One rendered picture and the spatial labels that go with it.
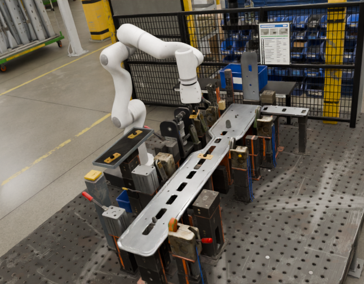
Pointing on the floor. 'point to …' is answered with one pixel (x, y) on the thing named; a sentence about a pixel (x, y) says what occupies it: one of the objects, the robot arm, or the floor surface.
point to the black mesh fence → (256, 52)
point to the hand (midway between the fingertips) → (193, 110)
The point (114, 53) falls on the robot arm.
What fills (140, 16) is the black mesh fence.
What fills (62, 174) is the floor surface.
